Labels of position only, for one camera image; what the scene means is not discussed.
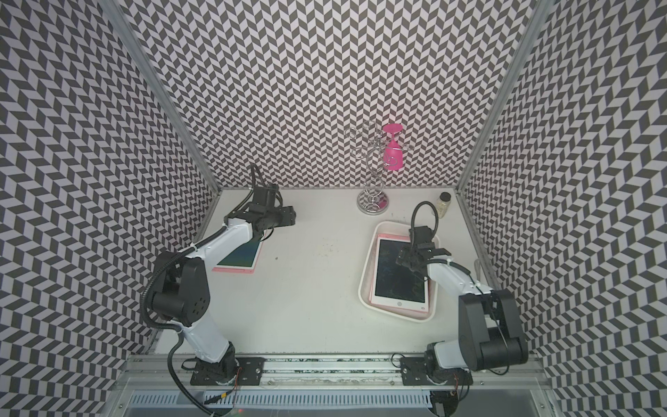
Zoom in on white plastic storage tray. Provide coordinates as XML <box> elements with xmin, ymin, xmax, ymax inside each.
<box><xmin>358</xmin><ymin>221</ymin><xmax>438</xmax><ymax>323</ymax></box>

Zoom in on pink writing tablet colourful screen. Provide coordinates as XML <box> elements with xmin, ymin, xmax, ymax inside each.
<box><xmin>213</xmin><ymin>241</ymin><xmax>263</xmax><ymax>274</ymax></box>

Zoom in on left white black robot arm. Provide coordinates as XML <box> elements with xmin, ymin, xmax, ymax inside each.
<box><xmin>139</xmin><ymin>163</ymin><xmax>296</xmax><ymax>385</ymax></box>

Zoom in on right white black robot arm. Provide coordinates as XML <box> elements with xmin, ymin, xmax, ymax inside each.
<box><xmin>397</xmin><ymin>201</ymin><xmax>529</xmax><ymax>387</ymax></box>

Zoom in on small glass jar black lid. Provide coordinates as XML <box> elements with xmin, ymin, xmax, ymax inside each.
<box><xmin>434</xmin><ymin>192</ymin><xmax>452</xmax><ymax>219</ymax></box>

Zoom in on metal tongs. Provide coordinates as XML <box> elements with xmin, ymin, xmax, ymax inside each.
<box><xmin>474</xmin><ymin>259</ymin><xmax>482</xmax><ymax>281</ymax></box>

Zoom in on pink plastic goblet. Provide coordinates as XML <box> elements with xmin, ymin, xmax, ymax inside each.
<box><xmin>382</xmin><ymin>123</ymin><xmax>404</xmax><ymax>171</ymax></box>

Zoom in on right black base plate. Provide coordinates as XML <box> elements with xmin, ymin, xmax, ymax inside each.
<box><xmin>400</xmin><ymin>357</ymin><xmax>474</xmax><ymax>387</ymax></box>

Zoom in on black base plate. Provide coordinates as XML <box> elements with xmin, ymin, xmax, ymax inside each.
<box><xmin>190</xmin><ymin>357</ymin><xmax>266</xmax><ymax>387</ymax></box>
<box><xmin>400</xmin><ymin>357</ymin><xmax>474</xmax><ymax>387</ymax></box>

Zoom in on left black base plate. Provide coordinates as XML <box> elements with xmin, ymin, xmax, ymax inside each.
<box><xmin>190</xmin><ymin>357</ymin><xmax>266</xmax><ymax>387</ymax></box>

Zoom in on aluminium front rail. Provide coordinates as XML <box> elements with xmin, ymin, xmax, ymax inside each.
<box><xmin>112</xmin><ymin>354</ymin><xmax>552</xmax><ymax>392</ymax></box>

